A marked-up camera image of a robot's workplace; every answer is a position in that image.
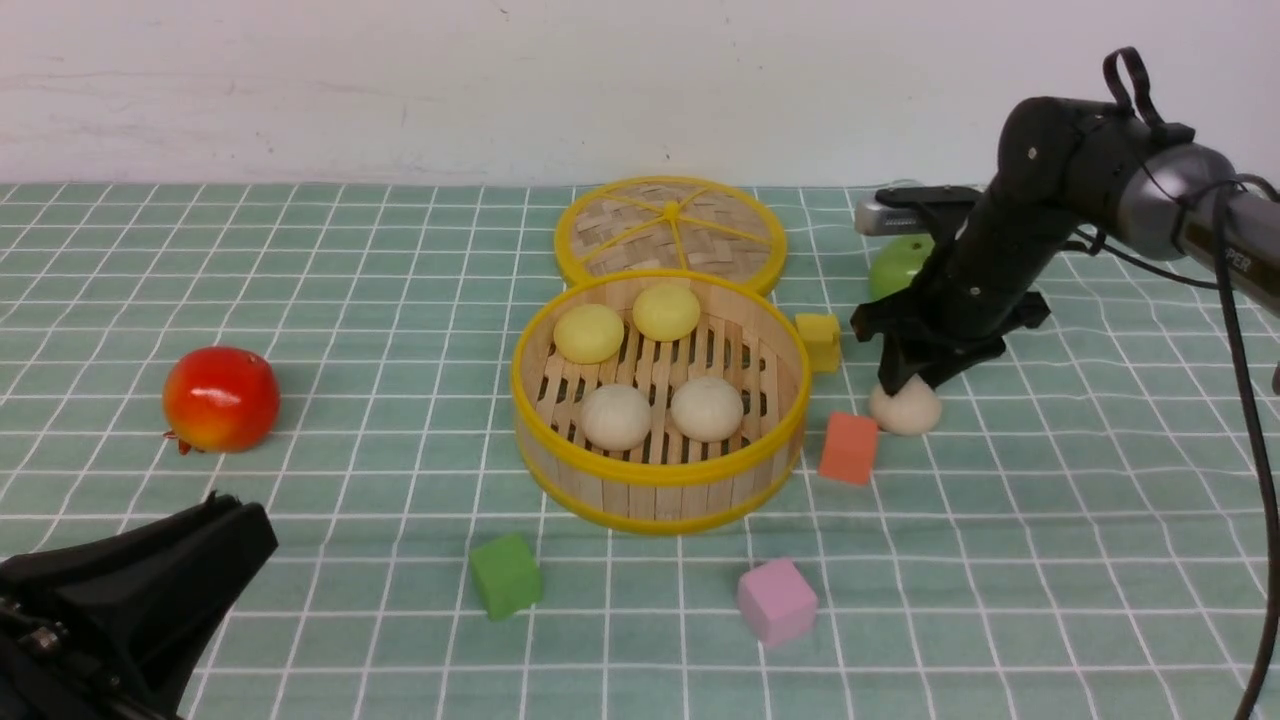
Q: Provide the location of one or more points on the orange cube block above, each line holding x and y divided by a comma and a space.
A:
849, 449

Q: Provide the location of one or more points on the green checkered tablecloth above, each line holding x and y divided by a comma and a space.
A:
1081, 538

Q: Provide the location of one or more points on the green apple toy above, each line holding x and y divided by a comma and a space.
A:
897, 263

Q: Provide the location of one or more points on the white bun front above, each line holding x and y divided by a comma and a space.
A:
707, 409

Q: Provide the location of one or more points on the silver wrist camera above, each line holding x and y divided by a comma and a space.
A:
938, 211

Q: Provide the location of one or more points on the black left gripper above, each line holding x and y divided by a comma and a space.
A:
114, 628

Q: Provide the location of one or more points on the pink cube block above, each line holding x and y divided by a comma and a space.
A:
777, 602

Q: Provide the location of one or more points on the yellow bun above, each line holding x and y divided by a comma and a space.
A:
589, 334
666, 312

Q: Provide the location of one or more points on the white bun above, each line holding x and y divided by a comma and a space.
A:
913, 411
615, 418
707, 409

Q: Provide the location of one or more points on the woven bamboo steamer lid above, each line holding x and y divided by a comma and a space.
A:
671, 222

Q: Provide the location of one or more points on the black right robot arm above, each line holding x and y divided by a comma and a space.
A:
1062, 164

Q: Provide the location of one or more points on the yellow cube block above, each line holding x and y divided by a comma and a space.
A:
821, 337

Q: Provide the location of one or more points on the red pomegranate toy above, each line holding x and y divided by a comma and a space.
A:
220, 399

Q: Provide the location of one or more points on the bamboo steamer tray yellow rim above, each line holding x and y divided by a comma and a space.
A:
668, 484

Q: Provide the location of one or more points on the green cube block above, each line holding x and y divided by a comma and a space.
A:
506, 576

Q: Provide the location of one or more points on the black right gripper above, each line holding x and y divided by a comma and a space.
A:
972, 290

